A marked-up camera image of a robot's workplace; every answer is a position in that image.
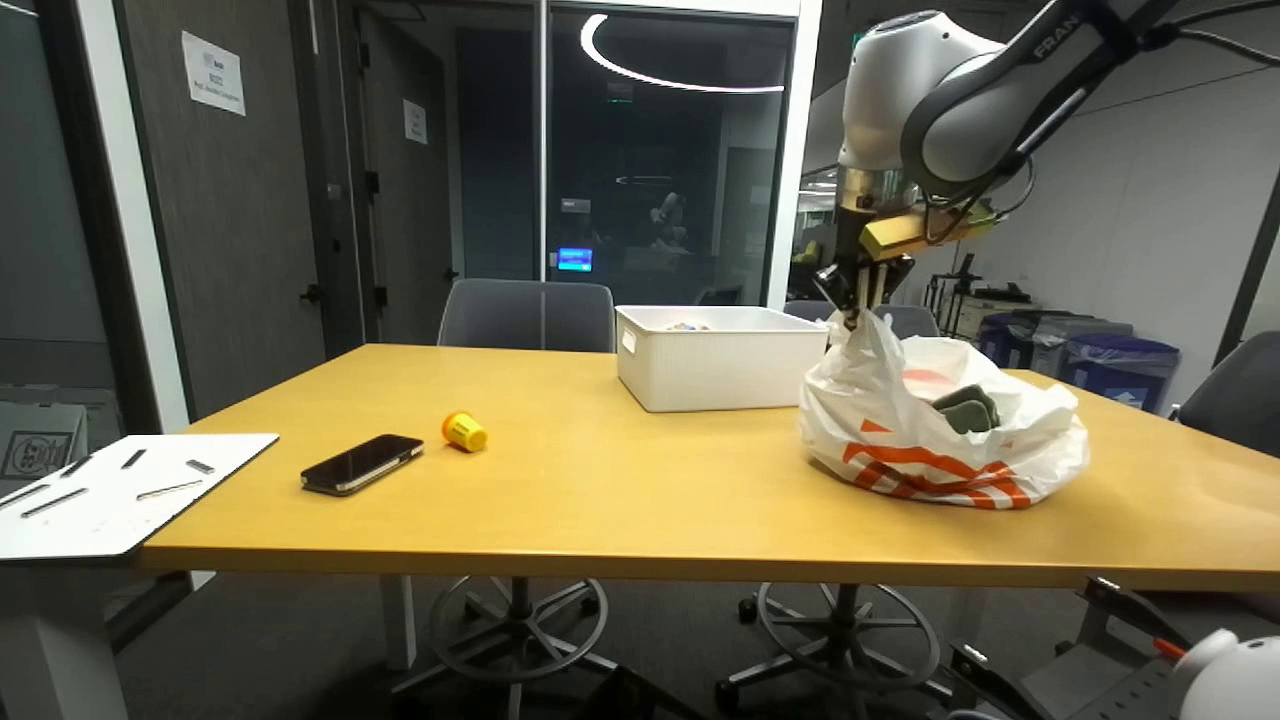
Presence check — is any white board sheet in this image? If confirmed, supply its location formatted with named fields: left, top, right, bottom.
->
left=0, top=428, right=283, bottom=567

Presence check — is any small yellow cup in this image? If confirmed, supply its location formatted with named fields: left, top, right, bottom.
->
left=441, top=408, right=490, bottom=455

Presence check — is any dark grey office chair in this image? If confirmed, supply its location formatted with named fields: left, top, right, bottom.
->
left=715, top=296, right=957, bottom=715

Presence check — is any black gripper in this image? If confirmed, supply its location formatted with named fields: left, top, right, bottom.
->
left=823, top=195, right=924, bottom=329

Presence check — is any white rounded object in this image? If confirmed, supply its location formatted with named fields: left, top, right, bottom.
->
left=1169, top=625, right=1280, bottom=720

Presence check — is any blue storage bin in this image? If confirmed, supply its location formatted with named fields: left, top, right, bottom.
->
left=1057, top=333, right=1183, bottom=415
left=975, top=310, right=1103, bottom=374

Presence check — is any black equipment stand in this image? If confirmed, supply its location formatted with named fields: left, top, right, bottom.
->
left=924, top=254, right=984, bottom=354

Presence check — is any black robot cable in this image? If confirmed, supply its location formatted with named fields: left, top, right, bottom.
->
left=917, top=0, right=1280, bottom=234

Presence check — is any white plastic bag orange print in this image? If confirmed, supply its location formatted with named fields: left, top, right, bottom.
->
left=795, top=310, right=1092, bottom=518

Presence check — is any black smartphone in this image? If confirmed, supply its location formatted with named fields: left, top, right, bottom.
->
left=294, top=432, right=426, bottom=499

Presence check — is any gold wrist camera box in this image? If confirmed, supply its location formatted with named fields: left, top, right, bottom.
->
left=854, top=207, right=964, bottom=262

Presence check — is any large white paper sign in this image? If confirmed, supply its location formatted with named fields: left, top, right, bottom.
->
left=177, top=30, right=250, bottom=120

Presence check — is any white plastic bin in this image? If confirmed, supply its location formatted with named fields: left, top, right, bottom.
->
left=610, top=306, right=837, bottom=415

